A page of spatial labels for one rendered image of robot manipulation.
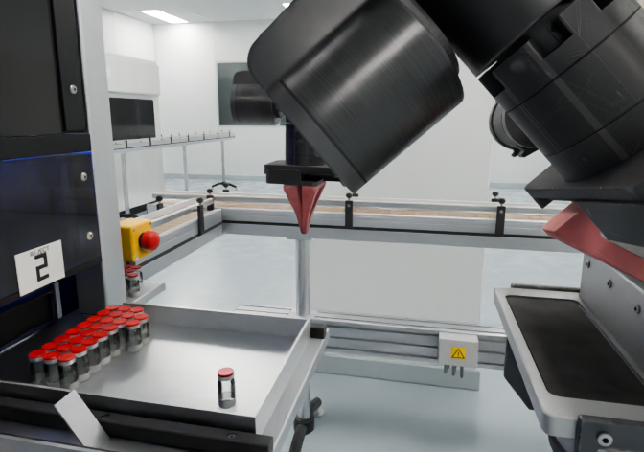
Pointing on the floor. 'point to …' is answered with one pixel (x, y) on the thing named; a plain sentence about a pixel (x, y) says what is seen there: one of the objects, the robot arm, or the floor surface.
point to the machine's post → (95, 99)
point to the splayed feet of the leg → (305, 425)
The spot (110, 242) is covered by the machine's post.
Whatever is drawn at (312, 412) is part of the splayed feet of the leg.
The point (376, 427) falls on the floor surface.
